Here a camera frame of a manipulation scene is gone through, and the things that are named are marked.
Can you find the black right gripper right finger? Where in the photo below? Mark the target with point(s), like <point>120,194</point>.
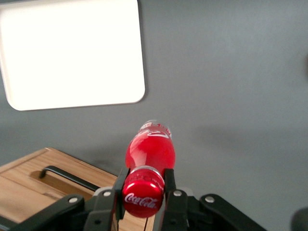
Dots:
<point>174,204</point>

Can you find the red coke bottle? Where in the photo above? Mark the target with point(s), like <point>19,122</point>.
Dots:
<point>150,156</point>

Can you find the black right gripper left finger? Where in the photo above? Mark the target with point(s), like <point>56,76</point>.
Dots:
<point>106,209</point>

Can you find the wooden drawer cabinet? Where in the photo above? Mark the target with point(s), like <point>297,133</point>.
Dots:
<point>29,197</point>

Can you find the cream rectangular tray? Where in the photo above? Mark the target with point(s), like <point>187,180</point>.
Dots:
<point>69,53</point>

